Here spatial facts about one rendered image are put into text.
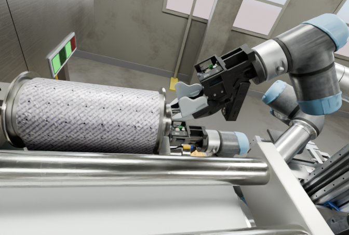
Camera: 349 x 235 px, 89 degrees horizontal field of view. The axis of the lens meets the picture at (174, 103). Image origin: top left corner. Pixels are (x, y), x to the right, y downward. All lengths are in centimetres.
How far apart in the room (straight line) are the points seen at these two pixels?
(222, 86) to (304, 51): 15
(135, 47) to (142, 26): 35
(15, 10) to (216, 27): 232
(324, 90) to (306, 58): 8
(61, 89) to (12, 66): 19
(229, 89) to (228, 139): 26
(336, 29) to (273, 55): 11
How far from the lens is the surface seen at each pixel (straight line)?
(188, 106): 37
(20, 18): 57
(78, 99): 36
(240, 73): 39
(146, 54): 303
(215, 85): 35
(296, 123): 80
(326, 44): 43
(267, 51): 39
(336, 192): 125
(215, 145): 58
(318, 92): 45
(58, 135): 38
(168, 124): 38
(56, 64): 74
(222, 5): 259
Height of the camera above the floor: 153
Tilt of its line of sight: 37 degrees down
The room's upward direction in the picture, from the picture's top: 16 degrees clockwise
